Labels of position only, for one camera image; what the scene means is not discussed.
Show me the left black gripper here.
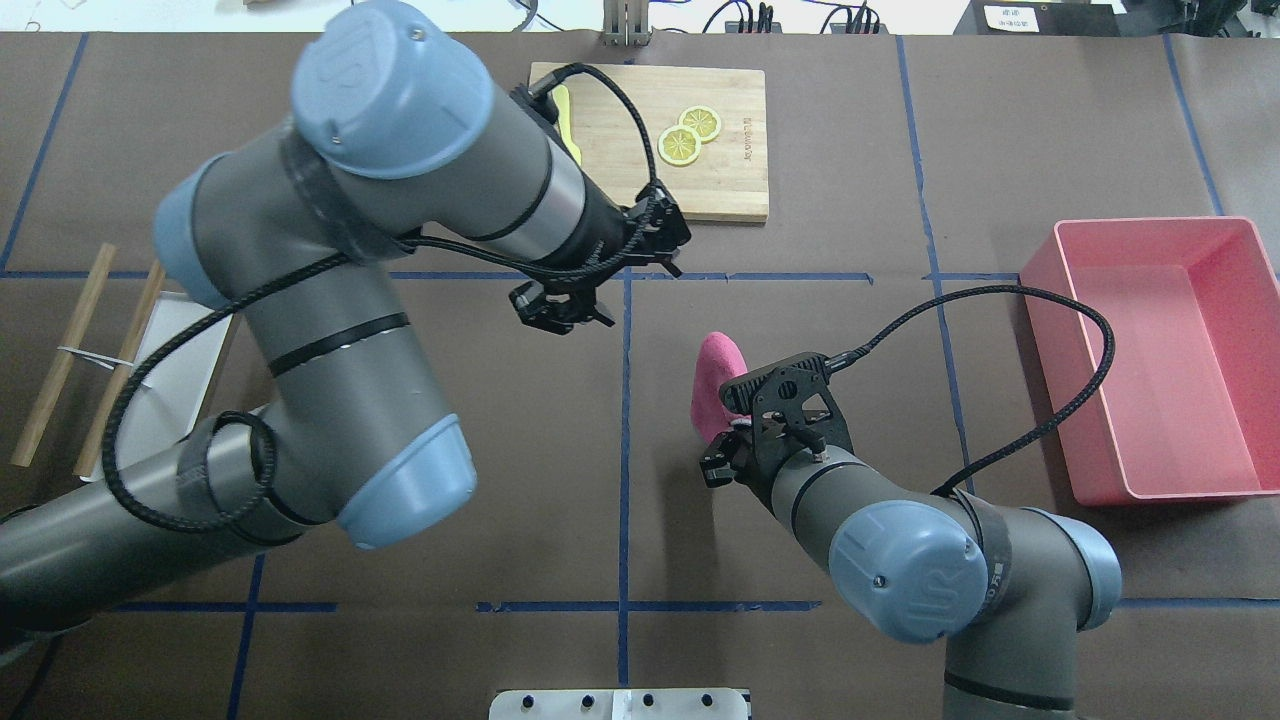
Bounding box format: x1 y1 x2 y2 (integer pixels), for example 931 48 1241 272
508 190 691 334

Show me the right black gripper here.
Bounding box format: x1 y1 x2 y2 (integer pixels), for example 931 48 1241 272
698 425 801 501

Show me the pink fleece cloth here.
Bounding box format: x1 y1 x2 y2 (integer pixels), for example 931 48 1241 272
690 332 748 445

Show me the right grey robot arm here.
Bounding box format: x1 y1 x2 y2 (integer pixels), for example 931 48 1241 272
700 423 1123 719

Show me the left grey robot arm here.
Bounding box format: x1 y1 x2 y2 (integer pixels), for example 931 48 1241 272
3 1 690 655

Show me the yellow plastic knife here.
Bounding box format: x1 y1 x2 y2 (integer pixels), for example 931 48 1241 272
550 85 582 165

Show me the bamboo cutting board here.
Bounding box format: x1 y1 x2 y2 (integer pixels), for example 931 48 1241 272
552 65 771 224

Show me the grey metal stand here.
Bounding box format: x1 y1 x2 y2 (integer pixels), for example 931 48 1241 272
602 0 653 47

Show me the inner wooden rod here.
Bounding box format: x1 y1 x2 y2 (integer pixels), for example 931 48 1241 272
73 260 165 479

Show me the wooden rod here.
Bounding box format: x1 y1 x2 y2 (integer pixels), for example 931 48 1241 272
10 243 118 468
73 260 165 479

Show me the white rectangular tray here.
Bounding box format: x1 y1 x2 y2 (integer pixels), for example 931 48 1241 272
116 291 230 468

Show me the pink plastic bin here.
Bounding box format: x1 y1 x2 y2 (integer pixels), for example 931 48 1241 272
1020 217 1279 506

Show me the outer wooden rod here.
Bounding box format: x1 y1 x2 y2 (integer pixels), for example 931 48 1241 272
10 243 118 468

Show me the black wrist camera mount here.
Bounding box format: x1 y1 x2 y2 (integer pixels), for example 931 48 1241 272
718 352 854 477

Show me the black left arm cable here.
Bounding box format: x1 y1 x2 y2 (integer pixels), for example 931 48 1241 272
100 61 666 530

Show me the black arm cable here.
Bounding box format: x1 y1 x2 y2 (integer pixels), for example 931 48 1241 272
826 284 1116 498
100 61 666 530

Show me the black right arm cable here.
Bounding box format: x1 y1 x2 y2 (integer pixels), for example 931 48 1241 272
826 284 1116 498

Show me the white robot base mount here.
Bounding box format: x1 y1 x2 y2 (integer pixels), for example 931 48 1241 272
488 687 753 719

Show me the white rack bracket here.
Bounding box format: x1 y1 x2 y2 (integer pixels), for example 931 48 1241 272
58 345 147 372

